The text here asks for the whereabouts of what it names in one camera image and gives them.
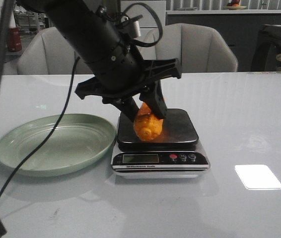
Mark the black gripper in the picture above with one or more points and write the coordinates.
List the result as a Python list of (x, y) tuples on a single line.
[(120, 73)]

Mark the orange corn cob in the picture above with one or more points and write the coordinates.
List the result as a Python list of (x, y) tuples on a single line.
[(146, 125)]

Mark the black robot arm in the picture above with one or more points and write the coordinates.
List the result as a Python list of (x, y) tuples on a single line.
[(81, 21)]

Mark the digital kitchen scale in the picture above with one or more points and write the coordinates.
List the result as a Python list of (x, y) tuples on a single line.
[(176, 153)]

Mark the pale green plate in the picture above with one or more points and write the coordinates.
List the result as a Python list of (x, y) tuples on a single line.
[(78, 141)]

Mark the grey chair on right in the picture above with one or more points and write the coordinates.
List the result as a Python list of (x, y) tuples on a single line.
[(198, 49)]

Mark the grey chair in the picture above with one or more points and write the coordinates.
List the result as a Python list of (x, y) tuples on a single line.
[(198, 49), (48, 53)]

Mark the grey chair on left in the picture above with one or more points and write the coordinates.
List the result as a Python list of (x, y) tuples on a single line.
[(48, 53)]

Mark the dark grey counter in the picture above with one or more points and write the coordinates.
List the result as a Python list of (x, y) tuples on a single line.
[(239, 28)]

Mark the fruit plate on counter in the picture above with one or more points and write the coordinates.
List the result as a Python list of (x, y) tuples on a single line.
[(234, 5)]

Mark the red trash bin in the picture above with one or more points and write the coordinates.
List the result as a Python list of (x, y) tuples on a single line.
[(14, 40)]

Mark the black appliance at right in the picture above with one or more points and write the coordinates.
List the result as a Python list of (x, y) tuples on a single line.
[(267, 48)]

